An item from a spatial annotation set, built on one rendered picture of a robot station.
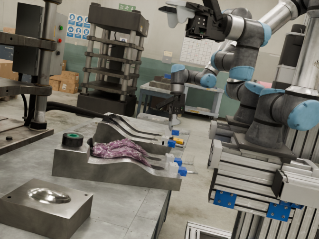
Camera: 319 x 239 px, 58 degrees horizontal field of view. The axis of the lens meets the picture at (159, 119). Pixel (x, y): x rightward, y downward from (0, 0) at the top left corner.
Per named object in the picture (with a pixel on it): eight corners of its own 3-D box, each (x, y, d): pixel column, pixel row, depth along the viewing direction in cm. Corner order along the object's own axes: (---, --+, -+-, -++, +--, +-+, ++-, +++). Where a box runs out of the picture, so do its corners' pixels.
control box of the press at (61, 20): (49, 214, 221) (72, 16, 192) (23, 237, 191) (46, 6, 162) (23, 207, 224) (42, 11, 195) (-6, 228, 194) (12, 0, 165)
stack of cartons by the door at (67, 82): (78, 93, 799) (82, 63, 783) (73, 94, 767) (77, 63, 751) (49, 87, 804) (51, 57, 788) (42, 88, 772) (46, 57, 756)
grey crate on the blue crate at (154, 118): (173, 127, 501) (174, 119, 498) (171, 133, 461) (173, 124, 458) (138, 120, 505) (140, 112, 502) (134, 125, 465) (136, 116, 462)
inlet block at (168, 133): (189, 138, 161) (189, 128, 161) (188, 139, 156) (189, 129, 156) (165, 136, 163) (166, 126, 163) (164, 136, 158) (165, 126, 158)
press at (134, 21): (136, 112, 690) (152, 23, 649) (122, 124, 539) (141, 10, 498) (98, 104, 695) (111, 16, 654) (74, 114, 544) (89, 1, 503)
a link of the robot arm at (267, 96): (270, 118, 127) (278, 88, 125) (292, 126, 115) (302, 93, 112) (248, 114, 124) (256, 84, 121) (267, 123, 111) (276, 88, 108)
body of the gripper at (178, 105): (183, 114, 155) (184, 92, 155) (167, 114, 156) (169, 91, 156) (184, 114, 163) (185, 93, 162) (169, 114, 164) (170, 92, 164)
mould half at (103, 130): (171, 149, 170) (175, 127, 167) (164, 163, 145) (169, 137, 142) (92, 131, 177) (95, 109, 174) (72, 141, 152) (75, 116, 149)
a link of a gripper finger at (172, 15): (156, 24, 87) (186, 29, 87) (158, 4, 86) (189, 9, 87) (155, 27, 90) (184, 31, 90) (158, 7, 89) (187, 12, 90)
